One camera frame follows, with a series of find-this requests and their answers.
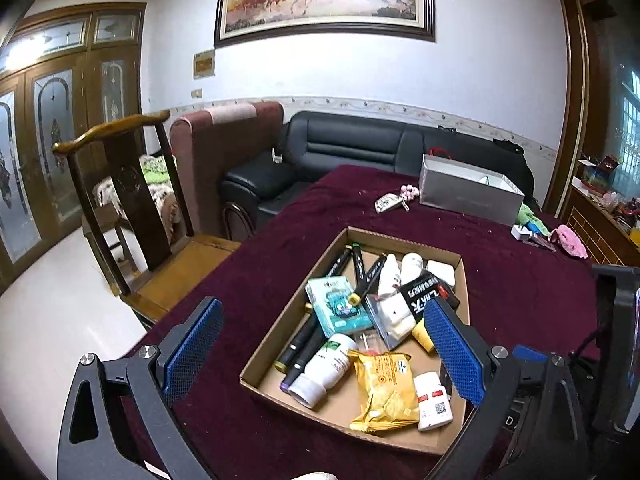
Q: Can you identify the yellow round jar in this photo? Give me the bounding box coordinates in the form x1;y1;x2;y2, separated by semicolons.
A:
411;320;435;353

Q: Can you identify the long black box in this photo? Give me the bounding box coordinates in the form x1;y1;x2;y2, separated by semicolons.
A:
399;271;460;330

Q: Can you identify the yellow snack bag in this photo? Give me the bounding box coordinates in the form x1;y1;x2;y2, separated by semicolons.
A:
348;350;419;434

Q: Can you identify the black marker pen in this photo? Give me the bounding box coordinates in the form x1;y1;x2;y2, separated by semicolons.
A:
274;304;319;374

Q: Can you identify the teal tissue pack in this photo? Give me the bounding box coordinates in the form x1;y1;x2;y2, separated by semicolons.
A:
305;276;373;338

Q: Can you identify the white pill bottle red label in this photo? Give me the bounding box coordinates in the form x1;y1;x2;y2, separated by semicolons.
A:
413;372;454;432

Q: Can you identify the clear plastic bag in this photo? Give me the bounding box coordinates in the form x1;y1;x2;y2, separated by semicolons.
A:
362;292;424;350

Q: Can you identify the white soap box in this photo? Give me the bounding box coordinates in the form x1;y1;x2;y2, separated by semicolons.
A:
426;260;456;288

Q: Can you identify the maroon tablecloth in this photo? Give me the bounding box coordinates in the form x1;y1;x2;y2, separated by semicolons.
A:
144;166;596;479

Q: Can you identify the white bottle pair right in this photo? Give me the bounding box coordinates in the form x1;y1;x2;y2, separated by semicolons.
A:
400;252;424;285

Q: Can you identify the white bottle pair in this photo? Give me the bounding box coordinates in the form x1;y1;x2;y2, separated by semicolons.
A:
376;254;401;297
400;252;424;285

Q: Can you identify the cardboard tray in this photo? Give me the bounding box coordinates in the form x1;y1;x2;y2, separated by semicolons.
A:
238;225;471;456

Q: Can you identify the white bottle pair left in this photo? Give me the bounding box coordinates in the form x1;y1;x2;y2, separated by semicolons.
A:
376;254;401;297

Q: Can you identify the yellow capped marker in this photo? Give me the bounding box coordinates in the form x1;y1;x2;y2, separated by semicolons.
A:
348;255;387;307

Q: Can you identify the white charger block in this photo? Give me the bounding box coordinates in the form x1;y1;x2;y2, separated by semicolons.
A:
511;224;533;242

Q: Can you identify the white bottle green label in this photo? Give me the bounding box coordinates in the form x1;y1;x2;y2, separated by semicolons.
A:
288;334;357;408

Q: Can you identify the purple capped marker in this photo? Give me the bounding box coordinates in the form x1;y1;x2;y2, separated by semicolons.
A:
280;326;326;393

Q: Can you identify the green towel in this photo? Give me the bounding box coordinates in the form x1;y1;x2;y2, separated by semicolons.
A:
515;203;550;236

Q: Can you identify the pink towel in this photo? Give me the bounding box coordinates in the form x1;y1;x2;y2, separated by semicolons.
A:
548;224;589;259

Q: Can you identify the silver rectangular box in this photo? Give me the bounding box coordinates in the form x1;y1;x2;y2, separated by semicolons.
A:
419;154;524;226

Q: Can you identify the key fob with charm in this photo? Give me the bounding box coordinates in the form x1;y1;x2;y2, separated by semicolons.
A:
374;184;420;214

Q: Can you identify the wooden chair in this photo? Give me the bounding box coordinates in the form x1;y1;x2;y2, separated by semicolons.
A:
52;110;240;328

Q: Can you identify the brown armchair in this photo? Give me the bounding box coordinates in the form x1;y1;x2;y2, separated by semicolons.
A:
169;101;284;237

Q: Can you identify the black leather sofa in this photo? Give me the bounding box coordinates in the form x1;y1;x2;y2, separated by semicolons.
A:
219;110;539;242

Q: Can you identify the wooden glass door cabinet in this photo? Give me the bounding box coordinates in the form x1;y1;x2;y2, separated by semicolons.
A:
1;2;145;288

